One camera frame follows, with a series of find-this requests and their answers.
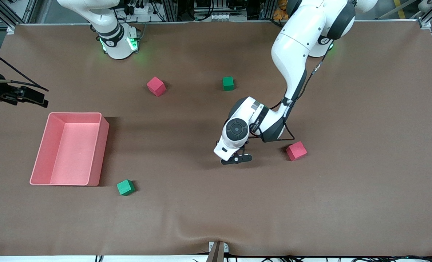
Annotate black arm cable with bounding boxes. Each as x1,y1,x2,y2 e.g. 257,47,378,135
248,60,325,143
0,45,49,91

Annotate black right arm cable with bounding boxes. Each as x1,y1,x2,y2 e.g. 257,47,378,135
0,45,49,91

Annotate pink plastic bin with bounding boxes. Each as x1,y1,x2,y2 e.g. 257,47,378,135
29,112,110,187

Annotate white connector strip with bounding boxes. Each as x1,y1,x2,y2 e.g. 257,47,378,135
201,13,247,21

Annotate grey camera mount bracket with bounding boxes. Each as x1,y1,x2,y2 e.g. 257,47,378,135
207,241,229,262

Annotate white power strip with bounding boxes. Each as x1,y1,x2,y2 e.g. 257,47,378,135
127,3,151,15

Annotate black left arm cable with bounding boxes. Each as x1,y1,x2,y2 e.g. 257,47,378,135
248,60,325,143

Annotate pink cube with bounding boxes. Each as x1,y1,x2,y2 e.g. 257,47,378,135
146,76,166,97
285,141,308,162

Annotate orange snack bags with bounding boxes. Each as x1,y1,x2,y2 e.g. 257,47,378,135
273,0,291,21

